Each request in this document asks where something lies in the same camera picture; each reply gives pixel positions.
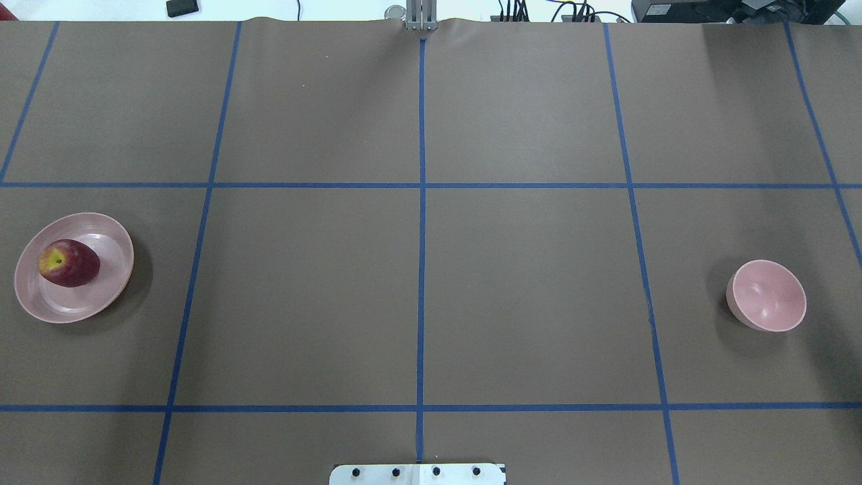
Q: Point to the red apple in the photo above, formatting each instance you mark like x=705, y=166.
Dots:
x=68, y=263

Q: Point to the pink bowl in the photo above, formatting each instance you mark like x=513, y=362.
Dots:
x=766, y=296

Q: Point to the pink plate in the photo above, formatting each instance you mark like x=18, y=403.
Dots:
x=107, y=238

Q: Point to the brown paper table mat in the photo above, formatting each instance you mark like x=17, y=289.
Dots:
x=506, y=243

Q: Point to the small black pad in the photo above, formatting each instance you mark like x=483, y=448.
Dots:
x=178, y=8

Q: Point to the aluminium frame post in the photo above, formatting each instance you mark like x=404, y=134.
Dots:
x=421, y=15

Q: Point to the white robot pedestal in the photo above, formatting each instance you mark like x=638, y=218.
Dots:
x=419, y=473

